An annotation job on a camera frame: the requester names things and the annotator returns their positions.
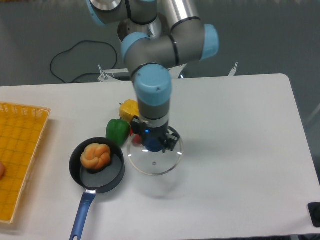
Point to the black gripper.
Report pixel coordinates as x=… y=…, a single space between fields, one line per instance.
x=154 y=133

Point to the glass pot lid blue knob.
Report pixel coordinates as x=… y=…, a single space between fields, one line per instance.
x=151 y=163

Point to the dark pot blue handle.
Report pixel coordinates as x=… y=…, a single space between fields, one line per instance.
x=94 y=181

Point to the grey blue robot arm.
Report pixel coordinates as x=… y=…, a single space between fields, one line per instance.
x=148 y=56

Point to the red bell pepper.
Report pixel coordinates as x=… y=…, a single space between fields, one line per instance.
x=136 y=139

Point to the yellow bell pepper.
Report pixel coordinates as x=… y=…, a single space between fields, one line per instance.
x=128 y=110

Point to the green bell pepper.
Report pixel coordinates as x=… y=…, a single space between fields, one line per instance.
x=117 y=131

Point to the knotted bread roll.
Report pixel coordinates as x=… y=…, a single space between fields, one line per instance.
x=96 y=156

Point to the yellow plastic basket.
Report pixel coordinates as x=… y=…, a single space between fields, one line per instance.
x=21 y=129

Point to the black device at table edge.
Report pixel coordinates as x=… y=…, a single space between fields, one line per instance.
x=314 y=211

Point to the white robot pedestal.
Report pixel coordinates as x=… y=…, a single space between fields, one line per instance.
x=158 y=28

